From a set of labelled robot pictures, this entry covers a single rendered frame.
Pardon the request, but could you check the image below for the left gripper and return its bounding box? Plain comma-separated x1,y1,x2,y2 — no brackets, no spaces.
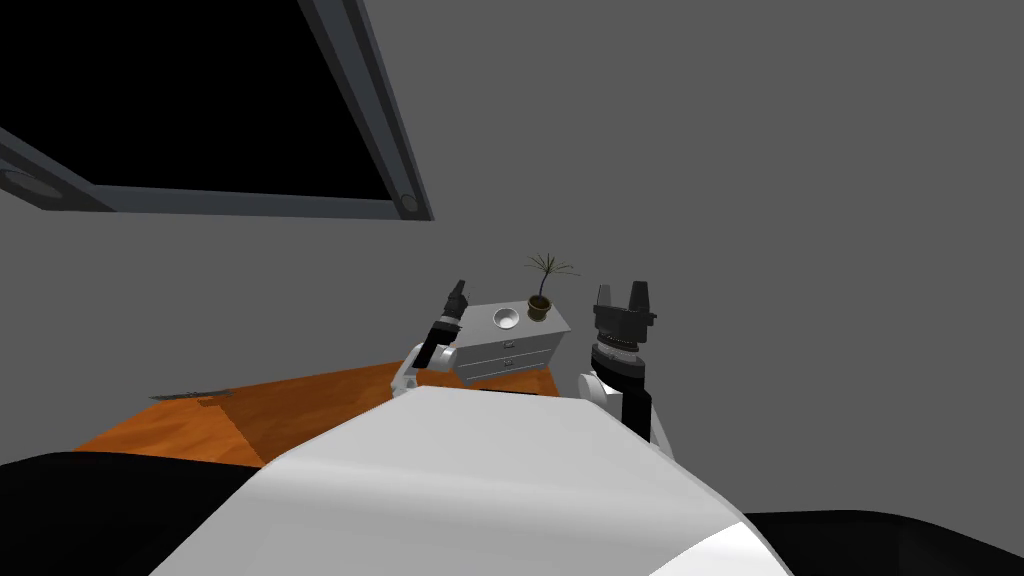
440,279,472,321

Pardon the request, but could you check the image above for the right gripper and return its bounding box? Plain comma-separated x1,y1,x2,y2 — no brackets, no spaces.
591,279,659,348

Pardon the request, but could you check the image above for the white dresser with plant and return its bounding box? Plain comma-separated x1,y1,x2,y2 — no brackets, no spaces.
453,252,582,388

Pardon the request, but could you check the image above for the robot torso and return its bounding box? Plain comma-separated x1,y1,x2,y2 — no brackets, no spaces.
147,384,795,576

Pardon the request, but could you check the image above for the dark window with grey frame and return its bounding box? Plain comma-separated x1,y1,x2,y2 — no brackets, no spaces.
0,0,437,224

